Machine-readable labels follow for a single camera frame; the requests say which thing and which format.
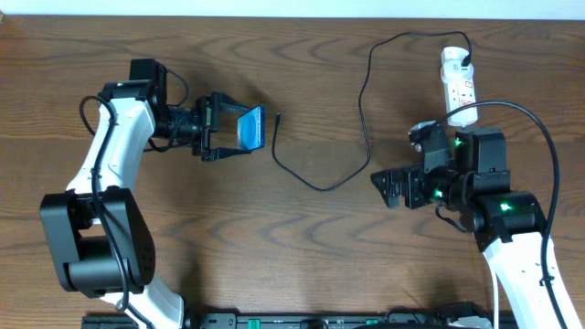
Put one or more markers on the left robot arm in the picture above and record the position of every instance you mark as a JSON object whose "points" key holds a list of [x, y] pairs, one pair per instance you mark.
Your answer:
{"points": [[97, 237]]}

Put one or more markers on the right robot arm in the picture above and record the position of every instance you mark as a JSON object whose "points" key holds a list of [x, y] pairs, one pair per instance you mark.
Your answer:
{"points": [[469, 175]]}

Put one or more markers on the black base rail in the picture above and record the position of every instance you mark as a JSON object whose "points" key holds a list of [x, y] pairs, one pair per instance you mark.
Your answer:
{"points": [[232, 321]]}

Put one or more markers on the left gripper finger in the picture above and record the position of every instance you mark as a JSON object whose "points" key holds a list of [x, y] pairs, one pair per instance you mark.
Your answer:
{"points": [[222, 102], [215, 154]]}

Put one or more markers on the white charger plug adapter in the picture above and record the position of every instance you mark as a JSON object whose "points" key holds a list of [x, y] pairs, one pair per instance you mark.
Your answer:
{"points": [[455, 59]]}

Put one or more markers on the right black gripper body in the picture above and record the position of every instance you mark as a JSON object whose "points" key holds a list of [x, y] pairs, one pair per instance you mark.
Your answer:
{"points": [[421, 189]]}

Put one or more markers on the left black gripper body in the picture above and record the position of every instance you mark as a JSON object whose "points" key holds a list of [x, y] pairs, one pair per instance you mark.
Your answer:
{"points": [[194, 125]]}

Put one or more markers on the blue Galaxy smartphone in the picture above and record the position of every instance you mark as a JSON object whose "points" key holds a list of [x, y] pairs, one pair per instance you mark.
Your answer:
{"points": [[251, 129]]}

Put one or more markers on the white power strip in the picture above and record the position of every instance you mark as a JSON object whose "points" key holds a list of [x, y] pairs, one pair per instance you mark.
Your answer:
{"points": [[459, 91]]}

